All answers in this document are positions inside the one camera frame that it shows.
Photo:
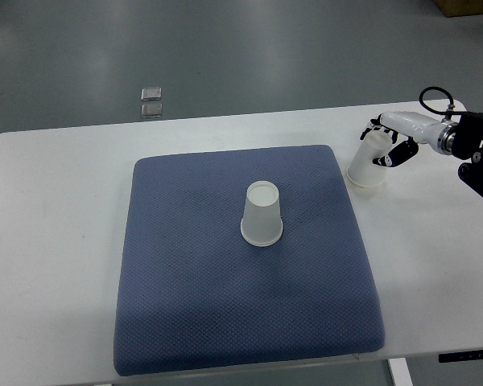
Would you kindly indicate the black table control panel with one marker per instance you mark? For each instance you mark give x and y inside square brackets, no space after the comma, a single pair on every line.
[461,356]

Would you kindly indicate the white table leg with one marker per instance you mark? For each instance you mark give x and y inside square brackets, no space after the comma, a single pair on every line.
[399,372]

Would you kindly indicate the blue fabric cushion mat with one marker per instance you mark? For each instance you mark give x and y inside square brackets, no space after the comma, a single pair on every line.
[194,294]

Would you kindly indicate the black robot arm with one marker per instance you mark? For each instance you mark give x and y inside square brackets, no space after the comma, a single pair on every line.
[461,137]

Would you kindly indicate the metal floor plate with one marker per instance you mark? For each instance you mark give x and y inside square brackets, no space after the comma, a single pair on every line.
[151,110]
[151,93]

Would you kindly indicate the upper metal floor plate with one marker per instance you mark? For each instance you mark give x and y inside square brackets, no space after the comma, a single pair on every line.
[151,93]

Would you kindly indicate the brown cardboard box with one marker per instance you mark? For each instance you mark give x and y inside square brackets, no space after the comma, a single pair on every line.
[457,8]

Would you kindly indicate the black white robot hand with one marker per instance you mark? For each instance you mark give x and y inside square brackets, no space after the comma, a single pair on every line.
[418,129]

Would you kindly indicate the lower metal floor plate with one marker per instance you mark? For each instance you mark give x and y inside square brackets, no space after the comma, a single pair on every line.
[151,110]

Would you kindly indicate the white paper cup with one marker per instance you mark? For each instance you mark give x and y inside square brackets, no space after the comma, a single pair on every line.
[261,224]
[362,171]

